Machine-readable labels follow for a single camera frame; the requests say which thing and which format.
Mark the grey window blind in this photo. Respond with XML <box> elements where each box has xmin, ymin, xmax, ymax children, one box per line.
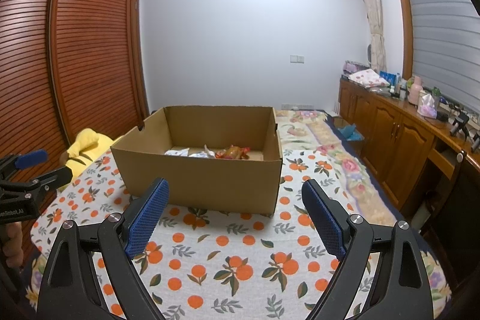
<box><xmin>401</xmin><ymin>0</ymin><xmax>480</xmax><ymax>114</ymax></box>

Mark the cardboard box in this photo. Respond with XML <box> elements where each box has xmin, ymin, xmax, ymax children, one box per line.
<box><xmin>110</xmin><ymin>105</ymin><xmax>284</xmax><ymax>219</ymax></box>

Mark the brown vacuum-packed meat snack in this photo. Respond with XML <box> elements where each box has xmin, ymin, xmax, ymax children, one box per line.
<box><xmin>217</xmin><ymin>145</ymin><xmax>251</xmax><ymax>159</ymax></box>

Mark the wooden window frame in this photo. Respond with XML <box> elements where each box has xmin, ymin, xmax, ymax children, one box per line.
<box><xmin>388</xmin><ymin>0</ymin><xmax>415</xmax><ymax>78</ymax></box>

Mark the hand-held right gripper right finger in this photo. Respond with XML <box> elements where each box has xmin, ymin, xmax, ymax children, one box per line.
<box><xmin>301</xmin><ymin>178</ymin><xmax>436</xmax><ymax>320</ymax></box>

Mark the pink bottle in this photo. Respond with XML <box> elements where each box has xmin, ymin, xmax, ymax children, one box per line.
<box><xmin>409</xmin><ymin>77</ymin><xmax>424</xmax><ymax>106</ymax></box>

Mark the purple box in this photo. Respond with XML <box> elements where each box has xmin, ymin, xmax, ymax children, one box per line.
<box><xmin>344</xmin><ymin>60</ymin><xmax>368</xmax><ymax>75</ymax></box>

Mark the wooden slatted wardrobe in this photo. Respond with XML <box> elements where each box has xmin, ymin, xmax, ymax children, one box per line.
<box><xmin>0</xmin><ymin>0</ymin><xmax>151</xmax><ymax>268</ymax></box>

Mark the orange fruit print cloth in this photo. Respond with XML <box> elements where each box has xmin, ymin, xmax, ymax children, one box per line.
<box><xmin>30</xmin><ymin>148</ymin><xmax>424</xmax><ymax>320</ymax></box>

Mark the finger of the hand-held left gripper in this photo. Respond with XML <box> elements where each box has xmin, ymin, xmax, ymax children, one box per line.
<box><xmin>0</xmin><ymin>150</ymin><xmax>49</xmax><ymax>174</ymax></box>
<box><xmin>0</xmin><ymin>166</ymin><xmax>74</xmax><ymax>199</ymax></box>

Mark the person's left hand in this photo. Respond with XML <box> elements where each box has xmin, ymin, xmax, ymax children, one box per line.
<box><xmin>0</xmin><ymin>223</ymin><xmax>25</xmax><ymax>270</ymax></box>

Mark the floral blanket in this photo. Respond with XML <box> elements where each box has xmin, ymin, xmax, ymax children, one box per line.
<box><xmin>22</xmin><ymin>109</ymin><xmax>456</xmax><ymax>320</ymax></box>

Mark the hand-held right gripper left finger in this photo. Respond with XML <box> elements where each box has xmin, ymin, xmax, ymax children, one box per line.
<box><xmin>37</xmin><ymin>177</ymin><xmax>170</xmax><ymax>320</ymax></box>

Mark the wooden cabinet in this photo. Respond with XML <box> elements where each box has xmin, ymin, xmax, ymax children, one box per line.
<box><xmin>337</xmin><ymin>76</ymin><xmax>480</xmax><ymax>227</ymax></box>

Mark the teal plastic bag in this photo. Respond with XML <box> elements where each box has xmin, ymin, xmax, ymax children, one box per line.
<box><xmin>337</xmin><ymin>123</ymin><xmax>364</xmax><ymax>143</ymax></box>

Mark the yellow plush toy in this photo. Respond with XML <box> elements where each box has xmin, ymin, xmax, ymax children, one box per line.
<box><xmin>62</xmin><ymin>128</ymin><xmax>124</xmax><ymax>189</ymax></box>

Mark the beige floral curtain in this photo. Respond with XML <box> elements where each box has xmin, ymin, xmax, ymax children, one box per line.
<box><xmin>352</xmin><ymin>0</ymin><xmax>387</xmax><ymax>71</ymax></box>

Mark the folded floral cloth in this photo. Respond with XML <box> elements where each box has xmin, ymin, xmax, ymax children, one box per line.
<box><xmin>349</xmin><ymin>68</ymin><xmax>391</xmax><ymax>88</ymax></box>

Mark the silver snack packet blue header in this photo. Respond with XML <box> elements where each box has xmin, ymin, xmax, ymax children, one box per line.
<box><xmin>189</xmin><ymin>145</ymin><xmax>218</xmax><ymax>159</ymax></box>

